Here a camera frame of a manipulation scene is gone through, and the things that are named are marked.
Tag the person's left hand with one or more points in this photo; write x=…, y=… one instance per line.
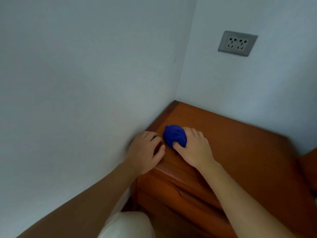
x=141, y=156

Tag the person's right hand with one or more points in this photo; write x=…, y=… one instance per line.
x=198, y=151

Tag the blue cleaning cloth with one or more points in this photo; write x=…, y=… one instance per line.
x=173, y=135

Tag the wooden nightstand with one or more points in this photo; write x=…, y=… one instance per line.
x=235, y=146

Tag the person's right forearm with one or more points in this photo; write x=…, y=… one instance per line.
x=242, y=210

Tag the person's left forearm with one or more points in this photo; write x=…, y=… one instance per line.
x=79, y=210

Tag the person's white trousers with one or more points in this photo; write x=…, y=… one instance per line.
x=128, y=226

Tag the wooden bed frame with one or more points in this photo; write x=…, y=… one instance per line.
x=309, y=168

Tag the grey double wall socket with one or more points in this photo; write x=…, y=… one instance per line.
x=237, y=43

